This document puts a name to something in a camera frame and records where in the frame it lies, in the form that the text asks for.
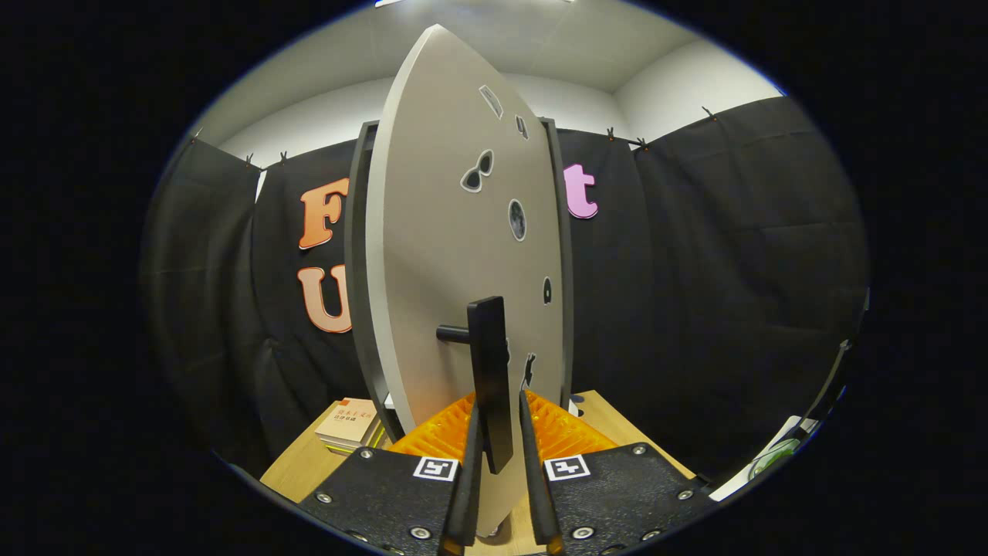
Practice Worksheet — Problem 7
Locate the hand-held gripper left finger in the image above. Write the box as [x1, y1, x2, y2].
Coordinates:
[297, 392, 486, 556]

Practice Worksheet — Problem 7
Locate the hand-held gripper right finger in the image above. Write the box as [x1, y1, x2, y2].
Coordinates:
[518, 390, 717, 556]

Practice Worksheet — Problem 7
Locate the black door handle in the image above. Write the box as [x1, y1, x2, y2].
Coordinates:
[436, 296, 515, 475]

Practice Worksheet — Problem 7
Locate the beige shoe cabinet door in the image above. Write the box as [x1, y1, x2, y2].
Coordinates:
[364, 23, 566, 537]

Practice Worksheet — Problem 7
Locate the dark grey shoe cabinet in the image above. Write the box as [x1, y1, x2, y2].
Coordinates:
[344, 117, 577, 445]

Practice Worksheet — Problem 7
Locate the yellow edged book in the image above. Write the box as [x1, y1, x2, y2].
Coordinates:
[320, 421, 391, 456]

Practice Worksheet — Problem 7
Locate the beige cover book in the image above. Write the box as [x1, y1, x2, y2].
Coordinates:
[315, 397, 379, 446]

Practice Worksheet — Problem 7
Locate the white and green object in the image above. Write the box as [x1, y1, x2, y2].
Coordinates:
[710, 415, 819, 503]

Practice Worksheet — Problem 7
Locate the black backdrop cloth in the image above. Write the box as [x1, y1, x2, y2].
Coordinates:
[139, 97, 869, 483]

